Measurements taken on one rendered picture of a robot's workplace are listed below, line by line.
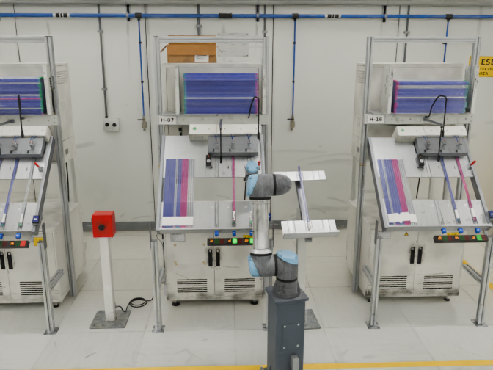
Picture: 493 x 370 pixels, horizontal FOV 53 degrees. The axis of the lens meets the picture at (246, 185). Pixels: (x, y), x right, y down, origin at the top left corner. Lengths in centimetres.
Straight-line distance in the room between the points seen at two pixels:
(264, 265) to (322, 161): 267
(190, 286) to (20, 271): 120
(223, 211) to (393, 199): 112
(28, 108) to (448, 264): 314
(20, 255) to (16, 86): 116
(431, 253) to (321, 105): 195
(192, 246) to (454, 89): 211
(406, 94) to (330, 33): 159
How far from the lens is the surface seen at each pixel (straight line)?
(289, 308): 271
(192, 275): 364
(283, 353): 283
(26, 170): 362
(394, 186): 348
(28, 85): 367
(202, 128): 344
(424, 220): 343
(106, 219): 336
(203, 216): 321
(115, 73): 505
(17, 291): 397
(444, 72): 393
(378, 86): 377
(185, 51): 377
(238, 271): 362
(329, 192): 523
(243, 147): 337
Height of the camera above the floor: 180
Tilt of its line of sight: 15 degrees down
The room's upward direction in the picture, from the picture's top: straight up
